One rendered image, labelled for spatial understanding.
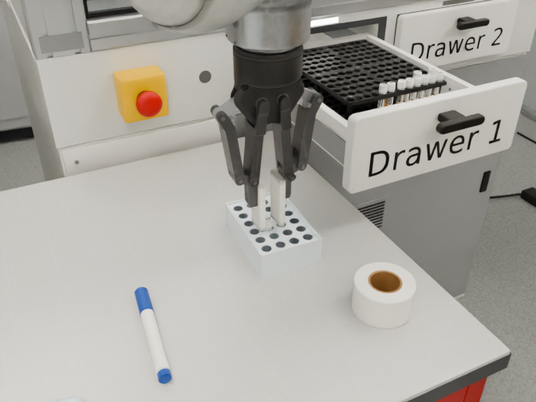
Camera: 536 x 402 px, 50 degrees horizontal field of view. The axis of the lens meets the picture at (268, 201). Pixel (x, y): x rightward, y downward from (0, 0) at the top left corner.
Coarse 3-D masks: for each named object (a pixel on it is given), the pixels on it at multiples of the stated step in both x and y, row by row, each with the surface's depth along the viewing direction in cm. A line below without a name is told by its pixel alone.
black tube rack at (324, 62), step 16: (320, 48) 101; (336, 48) 101; (352, 48) 101; (368, 48) 101; (304, 64) 95; (320, 64) 94; (336, 64) 95; (352, 64) 94; (368, 64) 94; (384, 64) 94; (400, 64) 94; (304, 80) 96; (320, 80) 89; (336, 80) 89; (352, 80) 89; (368, 80) 89; (384, 80) 89; (336, 96) 85; (352, 96) 84; (336, 112) 86; (352, 112) 85
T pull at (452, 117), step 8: (448, 112) 77; (456, 112) 77; (440, 120) 76; (448, 120) 74; (456, 120) 74; (464, 120) 75; (472, 120) 75; (480, 120) 76; (440, 128) 73; (448, 128) 74; (456, 128) 74; (464, 128) 75
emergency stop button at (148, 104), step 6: (144, 96) 86; (150, 96) 86; (156, 96) 87; (138, 102) 86; (144, 102) 86; (150, 102) 86; (156, 102) 87; (162, 102) 88; (138, 108) 87; (144, 108) 87; (150, 108) 87; (156, 108) 87; (144, 114) 87; (150, 114) 87; (156, 114) 88
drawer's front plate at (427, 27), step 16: (496, 0) 116; (512, 0) 116; (400, 16) 107; (416, 16) 107; (432, 16) 109; (448, 16) 111; (464, 16) 113; (480, 16) 114; (496, 16) 116; (512, 16) 118; (400, 32) 108; (416, 32) 109; (432, 32) 111; (448, 32) 113; (464, 32) 115; (480, 32) 117; (496, 32) 119; (400, 48) 110; (416, 48) 111; (432, 48) 113; (448, 48) 115; (464, 48) 117; (480, 48) 119; (496, 48) 121; (432, 64) 115
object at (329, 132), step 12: (348, 36) 108; (360, 36) 108; (372, 36) 108; (384, 48) 104; (396, 48) 102; (408, 60) 99; (420, 60) 98; (444, 72) 93; (456, 84) 90; (468, 84) 89; (324, 108) 82; (324, 120) 82; (336, 120) 79; (324, 132) 82; (336, 132) 80; (324, 144) 83; (336, 144) 80; (336, 156) 81
